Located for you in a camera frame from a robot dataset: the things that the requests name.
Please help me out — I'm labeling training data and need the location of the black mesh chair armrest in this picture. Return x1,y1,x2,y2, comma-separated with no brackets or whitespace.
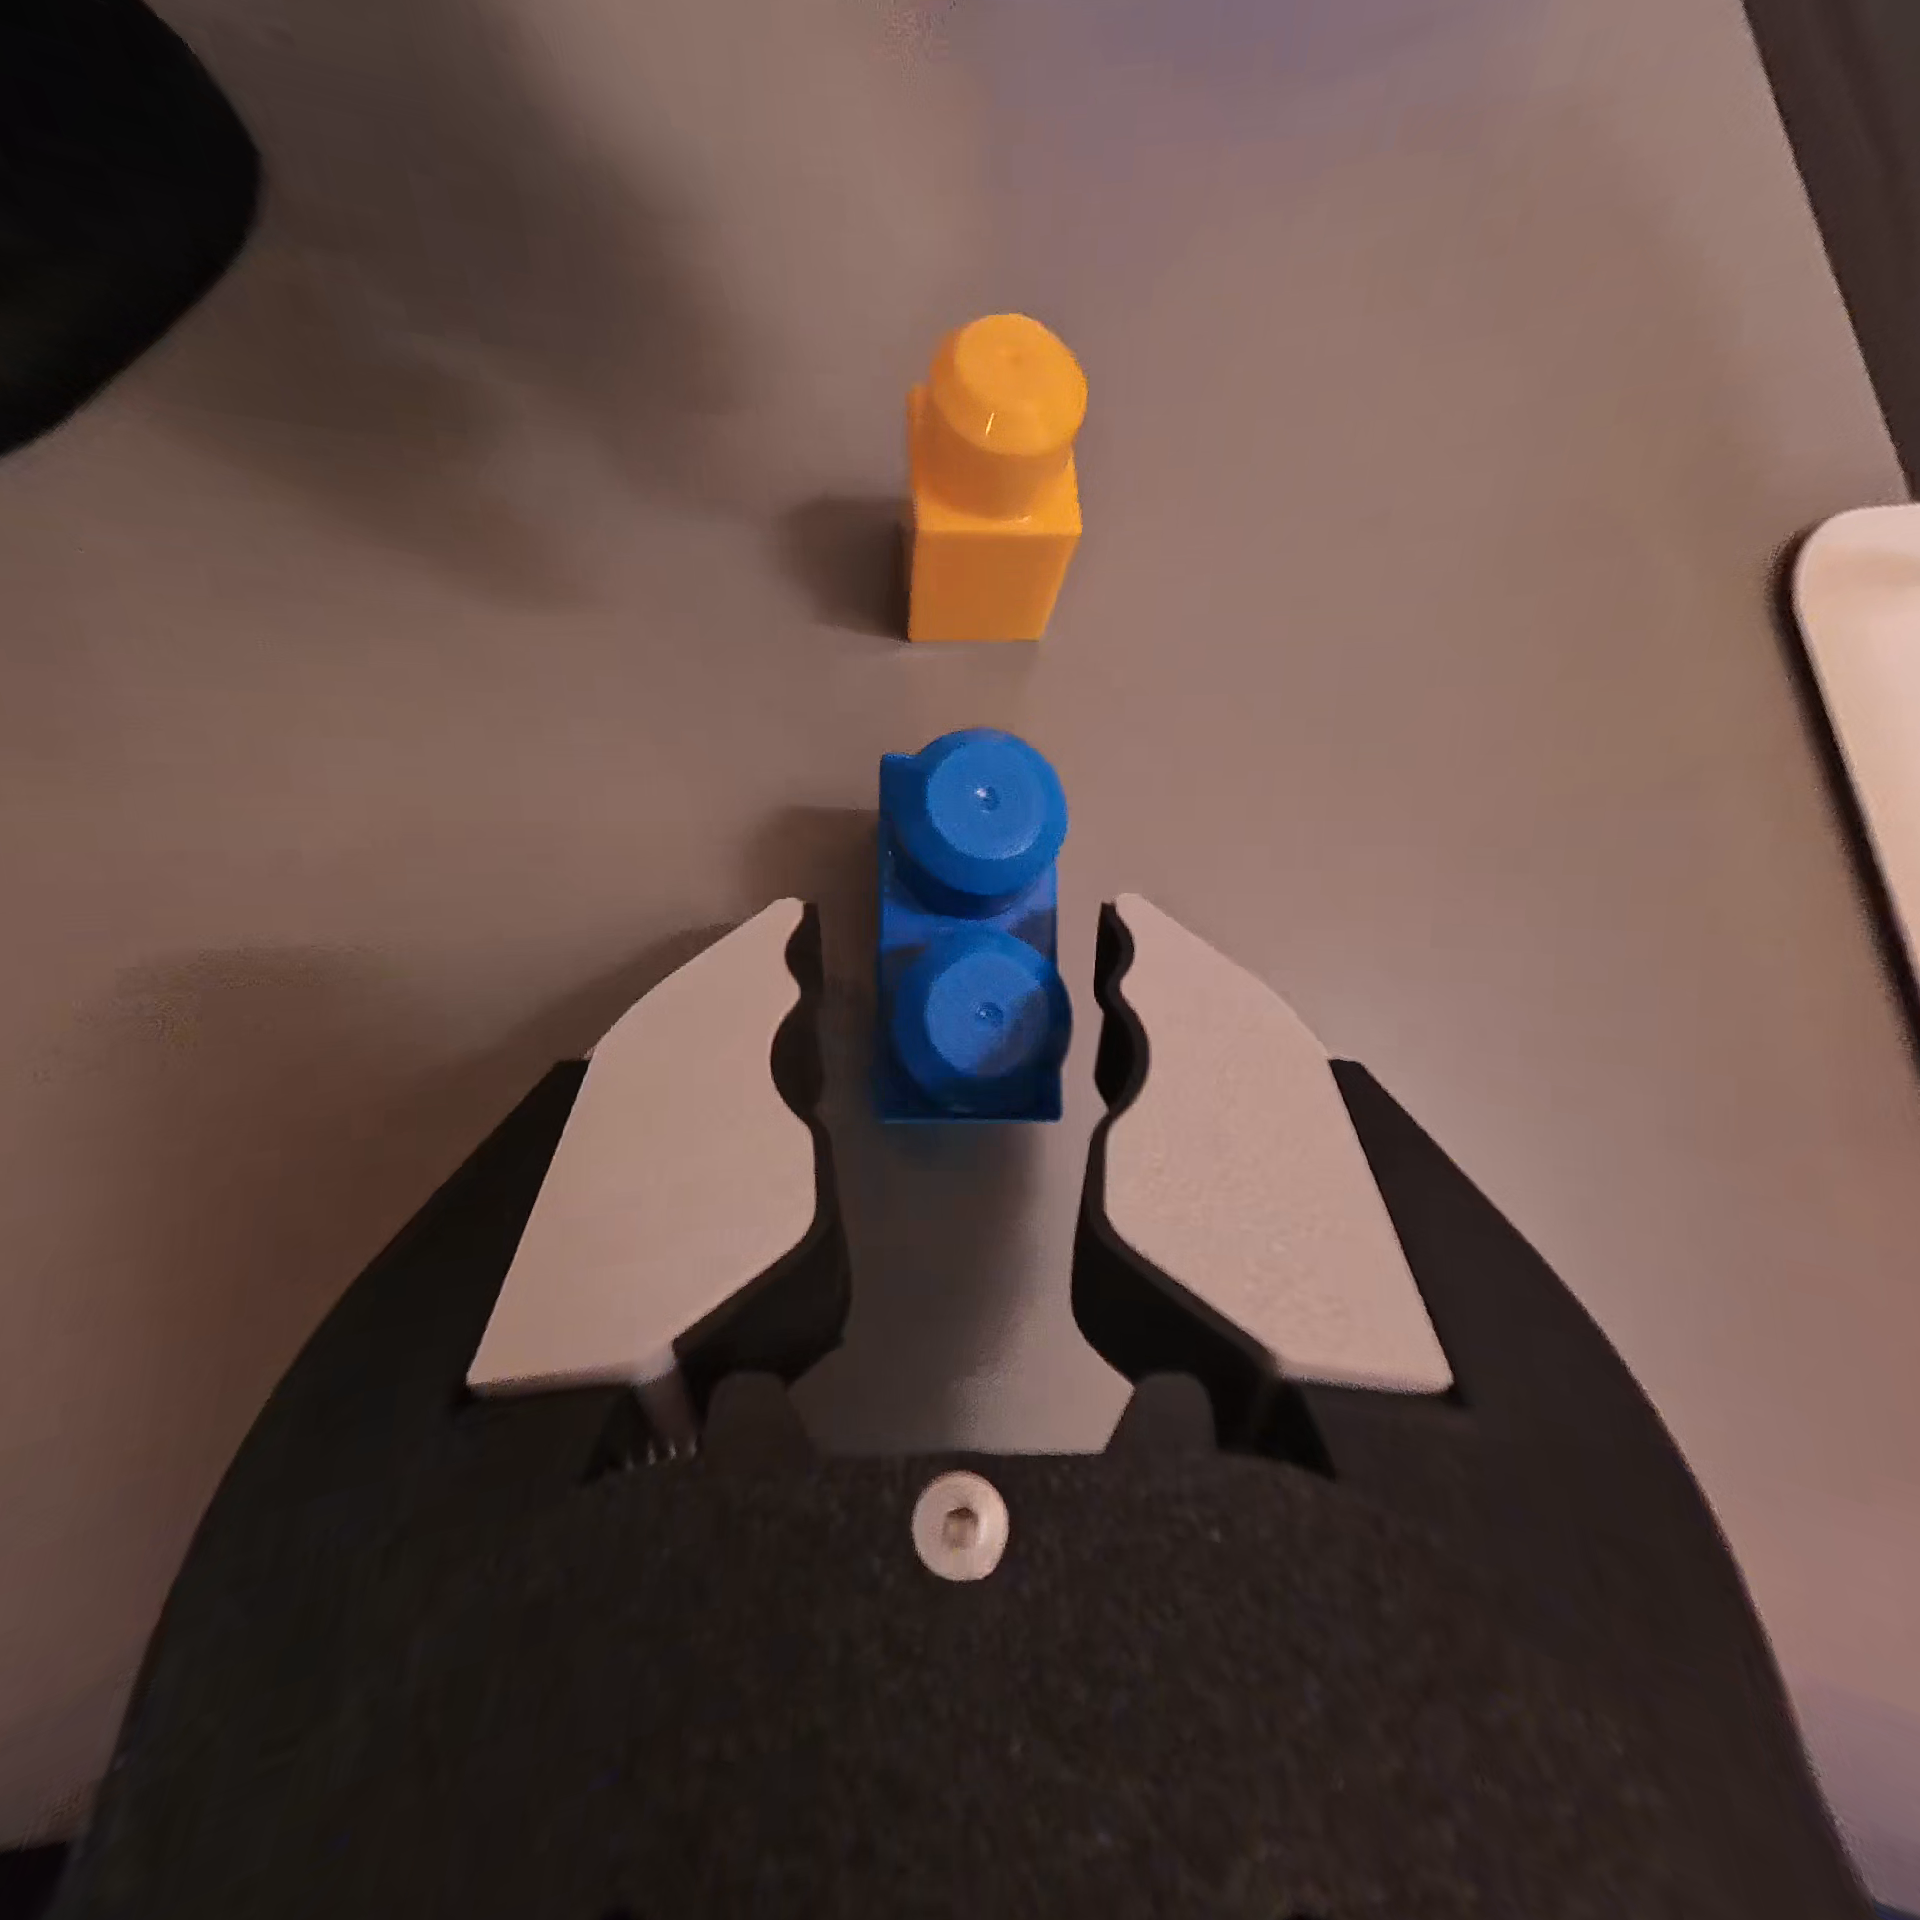
0,0,264,459

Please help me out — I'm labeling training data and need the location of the blue two-stud block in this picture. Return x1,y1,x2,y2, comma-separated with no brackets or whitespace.
872,727,1073,1127

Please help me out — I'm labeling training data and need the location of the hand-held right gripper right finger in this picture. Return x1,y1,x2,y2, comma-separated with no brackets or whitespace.
1070,891,1456,1443

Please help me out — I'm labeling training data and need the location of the yellow single-stud block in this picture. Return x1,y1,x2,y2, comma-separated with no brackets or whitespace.
902,310,1088,646

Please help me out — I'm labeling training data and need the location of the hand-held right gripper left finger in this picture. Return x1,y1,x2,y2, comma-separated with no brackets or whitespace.
464,897,854,1465

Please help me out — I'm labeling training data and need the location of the white document stand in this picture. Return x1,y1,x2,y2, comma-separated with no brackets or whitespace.
1789,507,1920,991

